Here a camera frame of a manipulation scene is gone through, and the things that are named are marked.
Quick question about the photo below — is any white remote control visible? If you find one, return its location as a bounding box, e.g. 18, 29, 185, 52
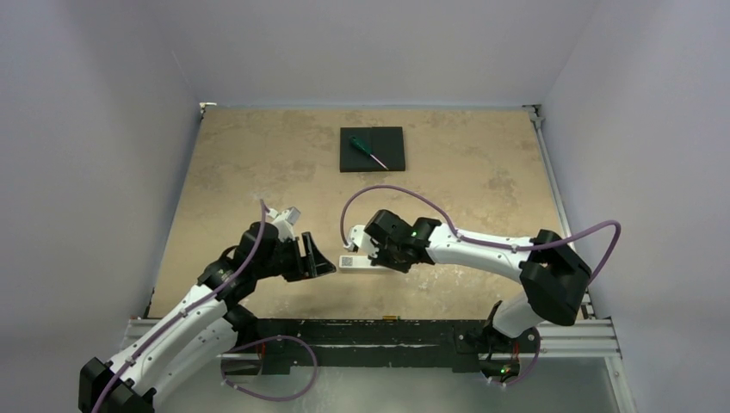
338, 255, 390, 273

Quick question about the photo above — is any aluminium frame rail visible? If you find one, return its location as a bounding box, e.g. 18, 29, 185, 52
523, 104, 584, 274

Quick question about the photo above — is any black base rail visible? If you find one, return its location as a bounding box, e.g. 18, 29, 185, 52
238, 318, 490, 374

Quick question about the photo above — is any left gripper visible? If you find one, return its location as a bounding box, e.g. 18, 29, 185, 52
254, 231, 334, 281

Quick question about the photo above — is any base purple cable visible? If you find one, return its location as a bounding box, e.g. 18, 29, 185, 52
220, 335, 318, 401
485, 330, 543, 389

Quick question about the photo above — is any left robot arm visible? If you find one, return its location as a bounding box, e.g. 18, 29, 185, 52
78, 222, 336, 412

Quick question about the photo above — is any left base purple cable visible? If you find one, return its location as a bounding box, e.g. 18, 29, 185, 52
220, 335, 318, 401

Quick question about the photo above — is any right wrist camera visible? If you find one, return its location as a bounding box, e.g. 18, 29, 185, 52
344, 225, 377, 256

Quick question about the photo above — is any black foam pad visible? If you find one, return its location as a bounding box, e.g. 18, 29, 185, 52
339, 126, 406, 173

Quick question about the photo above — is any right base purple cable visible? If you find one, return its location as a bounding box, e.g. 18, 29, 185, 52
485, 330, 543, 389

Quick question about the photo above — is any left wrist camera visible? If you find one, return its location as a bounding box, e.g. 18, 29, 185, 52
267, 206, 300, 241

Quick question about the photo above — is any green handled screwdriver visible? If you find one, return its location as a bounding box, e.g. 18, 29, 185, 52
349, 136, 388, 170

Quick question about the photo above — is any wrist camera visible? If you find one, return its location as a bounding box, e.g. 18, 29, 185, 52
344, 225, 377, 256
267, 206, 300, 241

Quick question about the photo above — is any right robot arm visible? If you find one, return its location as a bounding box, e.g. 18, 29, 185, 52
345, 209, 592, 350

